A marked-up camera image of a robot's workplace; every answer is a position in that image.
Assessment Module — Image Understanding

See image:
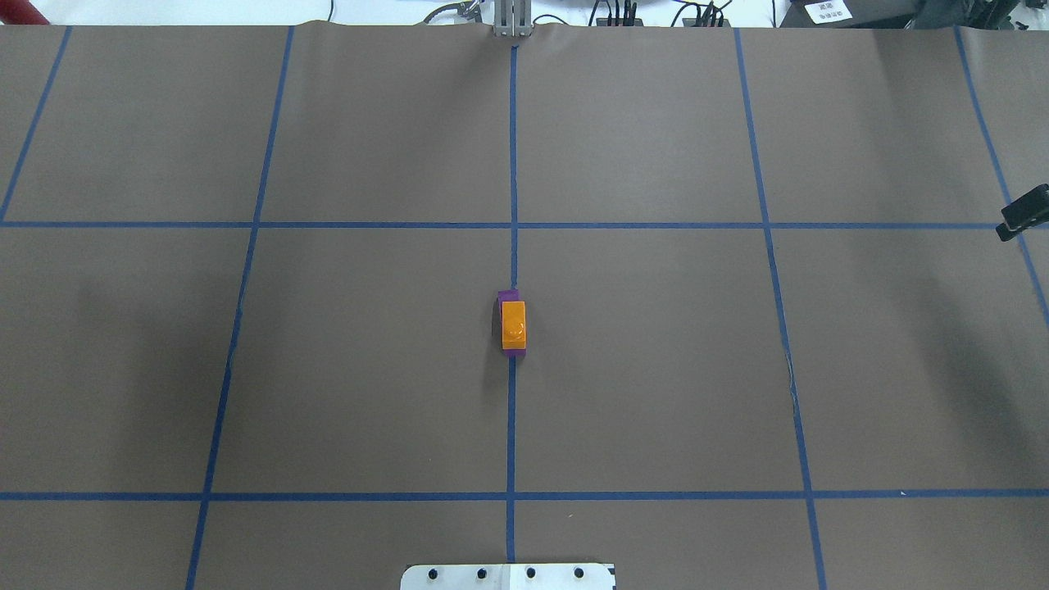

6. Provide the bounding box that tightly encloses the orange trapezoid block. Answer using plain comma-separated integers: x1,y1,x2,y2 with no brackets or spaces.
501,300,528,352

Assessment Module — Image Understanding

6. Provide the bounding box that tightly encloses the purple trapezoid block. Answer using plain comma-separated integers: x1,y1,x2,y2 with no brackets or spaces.
496,290,529,359

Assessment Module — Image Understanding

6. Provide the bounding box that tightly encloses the brown paper table cover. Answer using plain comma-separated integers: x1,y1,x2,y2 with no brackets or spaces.
1,22,1047,589

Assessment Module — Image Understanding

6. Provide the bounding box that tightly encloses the aluminium frame post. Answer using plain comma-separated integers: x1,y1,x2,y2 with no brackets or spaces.
493,0,534,39

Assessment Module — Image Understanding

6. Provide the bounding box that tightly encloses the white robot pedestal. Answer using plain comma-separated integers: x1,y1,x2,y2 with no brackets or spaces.
400,563,617,589

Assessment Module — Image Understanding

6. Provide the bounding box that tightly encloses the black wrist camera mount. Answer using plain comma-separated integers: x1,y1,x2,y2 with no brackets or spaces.
996,184,1049,243

